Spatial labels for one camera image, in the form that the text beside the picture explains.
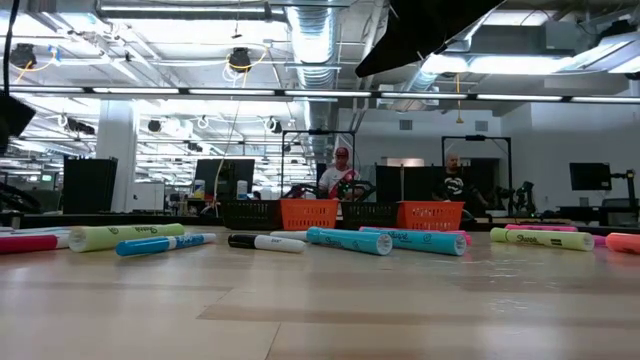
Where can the person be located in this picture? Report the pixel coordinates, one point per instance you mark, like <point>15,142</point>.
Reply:
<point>454,187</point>
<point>340,177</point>

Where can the yellow-green highlighter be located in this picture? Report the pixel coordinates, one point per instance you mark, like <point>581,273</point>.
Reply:
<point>540,239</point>
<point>125,236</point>

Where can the red cap white marker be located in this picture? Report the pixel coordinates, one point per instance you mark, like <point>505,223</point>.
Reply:
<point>25,244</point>

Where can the orange mesh basket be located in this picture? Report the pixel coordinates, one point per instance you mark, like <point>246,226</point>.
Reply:
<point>430,215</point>
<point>308,215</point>

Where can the black ceiling mounted device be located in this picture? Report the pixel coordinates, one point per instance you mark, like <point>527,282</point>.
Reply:
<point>240,59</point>
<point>22,56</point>

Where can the black partition panel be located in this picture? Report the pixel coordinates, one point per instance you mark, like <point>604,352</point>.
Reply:
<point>90,185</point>

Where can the blue cap white marker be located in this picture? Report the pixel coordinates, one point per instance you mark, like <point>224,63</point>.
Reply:
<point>145,246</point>

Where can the black computer monitor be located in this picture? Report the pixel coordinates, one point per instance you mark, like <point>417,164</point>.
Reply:
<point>590,176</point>
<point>230,175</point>

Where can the black background robot arm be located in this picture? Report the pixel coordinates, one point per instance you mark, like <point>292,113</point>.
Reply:
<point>362,189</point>
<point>525,192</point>
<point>302,191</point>

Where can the black ceiling light rail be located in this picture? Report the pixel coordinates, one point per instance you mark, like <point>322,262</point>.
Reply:
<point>280,93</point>

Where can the orange highlighter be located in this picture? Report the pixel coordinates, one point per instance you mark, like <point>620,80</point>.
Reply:
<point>625,243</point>

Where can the black cap white marker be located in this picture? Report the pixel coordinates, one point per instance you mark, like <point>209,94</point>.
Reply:
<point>280,244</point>

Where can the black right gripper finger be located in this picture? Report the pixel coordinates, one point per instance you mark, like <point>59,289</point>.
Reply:
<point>430,25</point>

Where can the white square column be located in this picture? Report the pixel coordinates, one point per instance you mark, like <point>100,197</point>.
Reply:
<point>117,150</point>

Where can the wide black partition wall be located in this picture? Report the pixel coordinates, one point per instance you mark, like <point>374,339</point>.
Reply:
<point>410,185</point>

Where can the pink cap white marker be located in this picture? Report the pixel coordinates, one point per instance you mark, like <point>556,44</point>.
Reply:
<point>599,241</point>
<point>290,234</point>

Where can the white wipes canister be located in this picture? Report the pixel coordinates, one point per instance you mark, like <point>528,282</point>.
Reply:
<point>242,190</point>
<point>199,190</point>

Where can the black mesh basket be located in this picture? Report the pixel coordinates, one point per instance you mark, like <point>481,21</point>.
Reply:
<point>250,215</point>
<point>370,215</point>

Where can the white cabinet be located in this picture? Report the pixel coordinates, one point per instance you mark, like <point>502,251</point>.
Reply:
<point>148,197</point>

